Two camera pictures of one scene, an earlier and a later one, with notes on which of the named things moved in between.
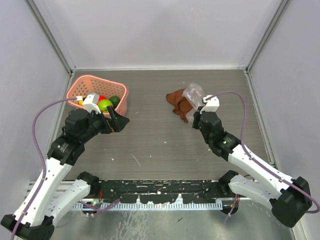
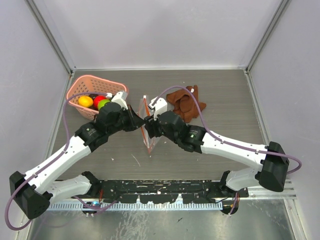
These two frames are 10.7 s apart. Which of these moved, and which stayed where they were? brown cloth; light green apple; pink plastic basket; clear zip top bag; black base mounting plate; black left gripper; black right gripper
Moved: black left gripper; clear zip top bag; black right gripper
Stayed: brown cloth; pink plastic basket; light green apple; black base mounting plate
